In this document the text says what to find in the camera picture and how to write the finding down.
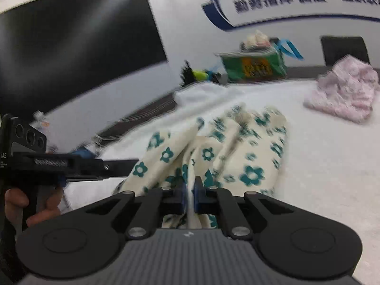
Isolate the white cable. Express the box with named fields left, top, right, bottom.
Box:
left=94, top=133, right=126, bottom=143

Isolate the black wall screen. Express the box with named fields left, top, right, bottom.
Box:
left=0, top=0, right=168, bottom=120

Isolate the clear plastic bottle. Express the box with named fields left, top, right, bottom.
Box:
left=32, top=110, right=52, bottom=135

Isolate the black office chair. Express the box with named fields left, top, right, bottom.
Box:
left=321, top=36, right=372, bottom=66

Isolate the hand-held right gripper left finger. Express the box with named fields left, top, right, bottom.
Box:
left=85, top=181, right=188, bottom=241

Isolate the pink floral garment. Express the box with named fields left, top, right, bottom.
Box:
left=303, top=54, right=380, bottom=124

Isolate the person's left hand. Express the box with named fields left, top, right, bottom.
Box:
left=4, top=185, right=65, bottom=229

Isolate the cream green-flower garment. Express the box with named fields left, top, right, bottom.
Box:
left=114, top=104, right=290, bottom=231

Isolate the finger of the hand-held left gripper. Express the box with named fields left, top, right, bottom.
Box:
left=69, top=154, right=140, bottom=182

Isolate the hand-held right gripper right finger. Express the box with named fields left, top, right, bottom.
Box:
left=193, top=176, right=296, bottom=241

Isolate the green bag with blue straps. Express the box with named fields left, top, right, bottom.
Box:
left=214, top=37, right=305, bottom=83

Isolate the white towel blanket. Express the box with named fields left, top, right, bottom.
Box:
left=62, top=80, right=380, bottom=285

